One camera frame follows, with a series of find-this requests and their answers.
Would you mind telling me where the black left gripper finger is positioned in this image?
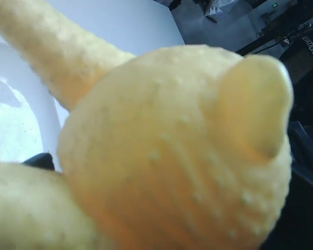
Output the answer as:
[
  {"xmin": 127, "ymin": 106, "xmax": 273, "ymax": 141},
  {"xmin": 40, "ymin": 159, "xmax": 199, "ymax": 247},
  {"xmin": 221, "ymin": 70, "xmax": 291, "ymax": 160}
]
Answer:
[{"xmin": 23, "ymin": 153, "xmax": 54, "ymax": 171}]

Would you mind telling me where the yellow rubber chicken toy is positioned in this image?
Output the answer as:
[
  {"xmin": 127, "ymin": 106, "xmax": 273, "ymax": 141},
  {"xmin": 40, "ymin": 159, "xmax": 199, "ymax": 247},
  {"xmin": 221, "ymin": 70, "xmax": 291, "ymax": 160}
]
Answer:
[{"xmin": 0, "ymin": 1, "xmax": 293, "ymax": 249}]

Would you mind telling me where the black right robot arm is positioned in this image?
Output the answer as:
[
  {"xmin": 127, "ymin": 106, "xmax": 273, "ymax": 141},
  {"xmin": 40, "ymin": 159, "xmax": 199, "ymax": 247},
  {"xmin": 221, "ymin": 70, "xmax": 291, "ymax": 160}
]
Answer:
[{"xmin": 239, "ymin": 21, "xmax": 313, "ymax": 249}]

